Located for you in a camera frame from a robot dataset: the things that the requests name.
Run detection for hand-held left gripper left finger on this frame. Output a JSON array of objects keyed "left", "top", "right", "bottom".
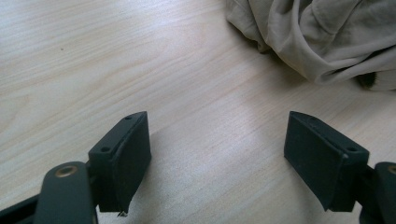
[{"left": 88, "top": 110, "right": 153, "bottom": 217}]

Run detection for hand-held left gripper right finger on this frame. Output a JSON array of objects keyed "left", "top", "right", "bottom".
[{"left": 283, "top": 110, "right": 371, "bottom": 213}]

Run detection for beige pants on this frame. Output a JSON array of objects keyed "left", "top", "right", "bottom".
[{"left": 224, "top": 0, "right": 396, "bottom": 92}]

